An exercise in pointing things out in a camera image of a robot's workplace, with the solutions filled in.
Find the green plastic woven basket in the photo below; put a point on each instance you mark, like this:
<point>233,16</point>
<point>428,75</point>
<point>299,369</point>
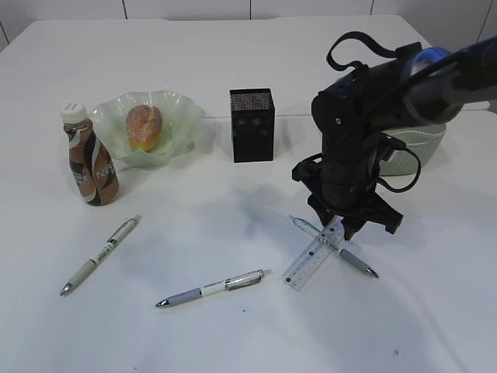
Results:
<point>423,141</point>

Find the beige pen on left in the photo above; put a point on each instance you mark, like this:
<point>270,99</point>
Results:
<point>90,265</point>

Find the sugared bread roll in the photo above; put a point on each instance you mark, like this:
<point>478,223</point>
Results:
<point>143,127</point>

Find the black mesh pen holder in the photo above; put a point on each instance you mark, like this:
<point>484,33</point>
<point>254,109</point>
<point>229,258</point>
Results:
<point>252,125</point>

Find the green wavy glass bowl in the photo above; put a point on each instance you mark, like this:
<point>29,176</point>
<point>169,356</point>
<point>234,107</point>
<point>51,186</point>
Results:
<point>180,125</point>

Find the grey pen under ruler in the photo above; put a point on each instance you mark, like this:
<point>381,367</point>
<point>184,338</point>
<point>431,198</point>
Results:
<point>344,254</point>

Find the brown Nescafe coffee bottle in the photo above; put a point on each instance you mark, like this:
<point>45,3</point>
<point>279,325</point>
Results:
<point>89,160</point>

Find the grey white centre pen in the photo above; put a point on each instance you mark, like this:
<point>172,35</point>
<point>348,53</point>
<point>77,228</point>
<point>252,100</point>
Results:
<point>230,284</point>

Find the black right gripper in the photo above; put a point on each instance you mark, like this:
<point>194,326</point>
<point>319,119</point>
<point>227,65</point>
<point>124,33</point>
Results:
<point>342,180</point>

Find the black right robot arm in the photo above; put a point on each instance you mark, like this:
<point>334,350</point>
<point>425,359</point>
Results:
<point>414,87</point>

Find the clear plastic ruler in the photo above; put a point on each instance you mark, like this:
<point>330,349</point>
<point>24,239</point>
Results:
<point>324,242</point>

